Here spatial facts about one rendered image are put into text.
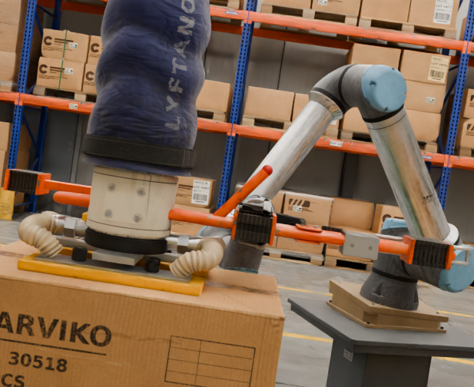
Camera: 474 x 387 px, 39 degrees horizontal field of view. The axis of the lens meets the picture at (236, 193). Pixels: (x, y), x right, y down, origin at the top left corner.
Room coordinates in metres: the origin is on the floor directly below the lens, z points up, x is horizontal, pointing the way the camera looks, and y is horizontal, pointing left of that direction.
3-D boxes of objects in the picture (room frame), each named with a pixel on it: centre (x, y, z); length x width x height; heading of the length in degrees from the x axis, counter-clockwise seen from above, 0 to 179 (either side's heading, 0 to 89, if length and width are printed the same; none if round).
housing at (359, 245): (1.36, -0.26, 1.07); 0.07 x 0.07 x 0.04; 89
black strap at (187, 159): (1.37, 0.21, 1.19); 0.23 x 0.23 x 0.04
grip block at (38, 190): (1.63, 0.50, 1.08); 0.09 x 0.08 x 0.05; 179
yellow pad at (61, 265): (1.27, 0.21, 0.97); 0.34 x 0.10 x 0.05; 89
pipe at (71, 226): (1.36, 0.21, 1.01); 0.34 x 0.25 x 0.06; 89
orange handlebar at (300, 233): (1.48, 0.01, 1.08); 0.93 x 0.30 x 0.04; 89
